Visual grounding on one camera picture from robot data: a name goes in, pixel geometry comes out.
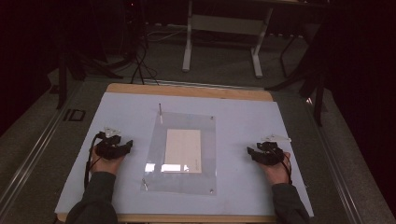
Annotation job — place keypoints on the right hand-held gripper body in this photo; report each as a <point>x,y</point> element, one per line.
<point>271,155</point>

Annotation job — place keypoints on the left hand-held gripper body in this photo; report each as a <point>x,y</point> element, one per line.
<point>107,149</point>

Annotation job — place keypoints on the person's left hand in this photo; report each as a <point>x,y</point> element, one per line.
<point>104,165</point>

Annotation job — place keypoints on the black floor socket plate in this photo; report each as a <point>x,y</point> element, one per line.
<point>74,115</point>

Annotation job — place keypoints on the metal floor rail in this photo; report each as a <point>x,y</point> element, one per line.
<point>336,161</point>
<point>28,165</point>

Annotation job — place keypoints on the white metal desk frame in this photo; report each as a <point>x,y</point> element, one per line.
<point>224,25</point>

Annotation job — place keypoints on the paper photo card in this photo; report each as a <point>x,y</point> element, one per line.
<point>183,149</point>

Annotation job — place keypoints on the person's right hand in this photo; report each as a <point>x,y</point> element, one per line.
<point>278,174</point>

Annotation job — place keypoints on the black metal stand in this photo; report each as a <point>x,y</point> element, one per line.
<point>62,81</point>
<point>317,90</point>

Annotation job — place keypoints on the long metal standoff screw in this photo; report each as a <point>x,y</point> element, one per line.
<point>160,109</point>
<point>145,184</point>

